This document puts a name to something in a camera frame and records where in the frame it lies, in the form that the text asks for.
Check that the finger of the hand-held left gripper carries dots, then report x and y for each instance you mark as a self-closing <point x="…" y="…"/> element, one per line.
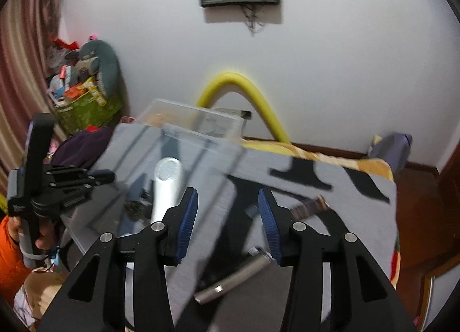
<point x="68" y="170"/>
<point x="104" y="175"/>

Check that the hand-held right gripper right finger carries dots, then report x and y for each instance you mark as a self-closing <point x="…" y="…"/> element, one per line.
<point x="267" y="224"/>

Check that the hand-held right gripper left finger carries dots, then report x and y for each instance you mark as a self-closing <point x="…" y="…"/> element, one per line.
<point x="187" y="224"/>

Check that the clear plastic box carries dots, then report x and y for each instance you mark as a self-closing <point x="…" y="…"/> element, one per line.
<point x="107" y="159"/>

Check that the white handheld device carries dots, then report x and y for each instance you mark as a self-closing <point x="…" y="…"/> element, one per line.
<point x="163" y="192"/>

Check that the dark cone-shaped ornament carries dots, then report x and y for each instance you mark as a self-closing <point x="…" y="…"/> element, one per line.
<point x="133" y="210"/>

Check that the silver metal cylinder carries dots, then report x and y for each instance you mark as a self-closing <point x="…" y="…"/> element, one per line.
<point x="233" y="278"/>

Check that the person's left forearm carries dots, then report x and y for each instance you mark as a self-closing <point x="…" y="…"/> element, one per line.
<point x="10" y="263"/>

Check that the person's left hand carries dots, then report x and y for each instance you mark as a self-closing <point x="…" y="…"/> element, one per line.
<point x="45" y="240"/>

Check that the dark purple cloth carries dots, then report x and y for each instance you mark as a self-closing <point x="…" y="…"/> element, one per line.
<point x="82" y="149"/>

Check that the brown lighter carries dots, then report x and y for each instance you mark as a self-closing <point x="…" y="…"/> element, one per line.
<point x="309" y="208"/>

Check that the green patterned box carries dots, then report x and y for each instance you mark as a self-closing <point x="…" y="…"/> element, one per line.
<point x="90" y="113"/>

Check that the pile of small packages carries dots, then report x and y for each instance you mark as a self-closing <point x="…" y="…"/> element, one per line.
<point x="77" y="89"/>

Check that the pink striped curtain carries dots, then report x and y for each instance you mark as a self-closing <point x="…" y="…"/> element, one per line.
<point x="21" y="66"/>

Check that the grey printed blanket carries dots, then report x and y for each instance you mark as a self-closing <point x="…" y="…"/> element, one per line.
<point x="359" y="217"/>

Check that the red ribbon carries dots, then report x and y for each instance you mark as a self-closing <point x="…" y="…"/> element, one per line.
<point x="66" y="44"/>

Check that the grey-green plush toy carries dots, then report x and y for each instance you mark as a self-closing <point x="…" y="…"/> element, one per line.
<point x="107" y="66"/>

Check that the colourful bedding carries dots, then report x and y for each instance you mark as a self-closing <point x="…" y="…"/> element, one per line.
<point x="373" y="165"/>

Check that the yellow foam tube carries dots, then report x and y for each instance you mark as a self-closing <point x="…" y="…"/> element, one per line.
<point x="258" y="98"/>

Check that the purple bag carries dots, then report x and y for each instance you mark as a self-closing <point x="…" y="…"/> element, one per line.
<point x="393" y="149"/>

